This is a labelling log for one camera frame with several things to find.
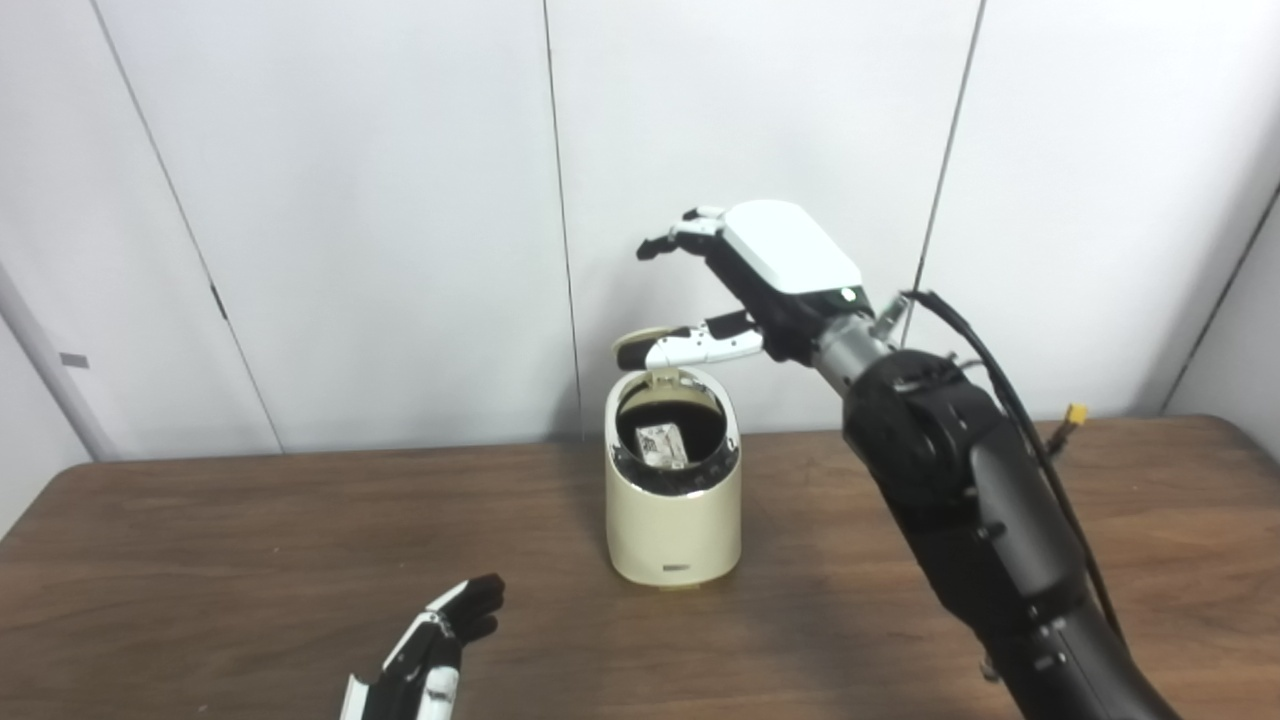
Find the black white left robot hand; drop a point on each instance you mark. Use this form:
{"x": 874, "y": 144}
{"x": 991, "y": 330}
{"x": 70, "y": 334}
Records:
{"x": 420, "y": 665}

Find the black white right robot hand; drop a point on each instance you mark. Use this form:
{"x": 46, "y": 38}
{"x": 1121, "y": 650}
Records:
{"x": 790, "y": 255}

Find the cream round bin lid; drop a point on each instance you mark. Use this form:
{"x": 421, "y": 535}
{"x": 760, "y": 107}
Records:
{"x": 668, "y": 377}

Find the white green milk carton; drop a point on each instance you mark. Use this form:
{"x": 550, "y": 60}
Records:
{"x": 664, "y": 445}

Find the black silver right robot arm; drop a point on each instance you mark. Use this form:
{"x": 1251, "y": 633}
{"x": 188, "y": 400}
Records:
{"x": 970, "y": 500}

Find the black bin liner bag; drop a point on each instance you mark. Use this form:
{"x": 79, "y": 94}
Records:
{"x": 705, "y": 425}

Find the cream-colored bin body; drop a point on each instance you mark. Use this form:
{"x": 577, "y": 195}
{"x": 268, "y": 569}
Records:
{"x": 672, "y": 535}

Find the small gray wall tag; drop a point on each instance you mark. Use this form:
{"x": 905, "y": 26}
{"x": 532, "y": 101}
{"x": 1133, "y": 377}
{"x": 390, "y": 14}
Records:
{"x": 73, "y": 359}

